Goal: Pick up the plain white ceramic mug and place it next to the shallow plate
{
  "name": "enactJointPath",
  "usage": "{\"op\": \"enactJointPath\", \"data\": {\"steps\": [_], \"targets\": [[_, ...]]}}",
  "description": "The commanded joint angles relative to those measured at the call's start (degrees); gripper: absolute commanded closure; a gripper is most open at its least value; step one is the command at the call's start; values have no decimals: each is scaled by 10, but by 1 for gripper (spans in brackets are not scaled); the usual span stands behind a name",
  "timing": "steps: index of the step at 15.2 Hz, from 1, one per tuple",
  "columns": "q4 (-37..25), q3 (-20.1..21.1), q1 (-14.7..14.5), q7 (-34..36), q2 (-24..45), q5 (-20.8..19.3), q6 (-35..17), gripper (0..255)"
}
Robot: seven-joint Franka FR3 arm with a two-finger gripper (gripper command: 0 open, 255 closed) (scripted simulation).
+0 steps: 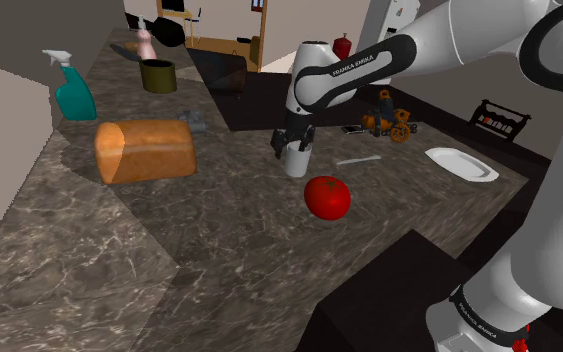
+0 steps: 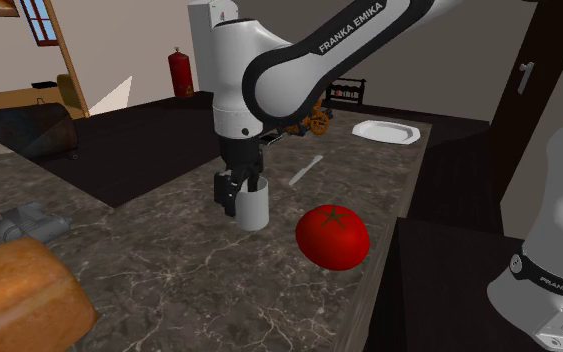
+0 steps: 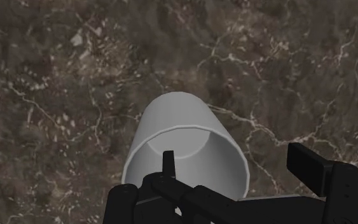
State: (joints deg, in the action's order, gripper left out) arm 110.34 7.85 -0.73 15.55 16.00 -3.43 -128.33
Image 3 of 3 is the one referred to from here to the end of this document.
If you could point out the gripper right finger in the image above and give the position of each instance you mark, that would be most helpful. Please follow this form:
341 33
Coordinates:
309 169

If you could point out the white cup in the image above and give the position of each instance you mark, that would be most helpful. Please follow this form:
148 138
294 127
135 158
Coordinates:
178 111

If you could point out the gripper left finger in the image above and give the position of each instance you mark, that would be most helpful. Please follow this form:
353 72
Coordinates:
166 189

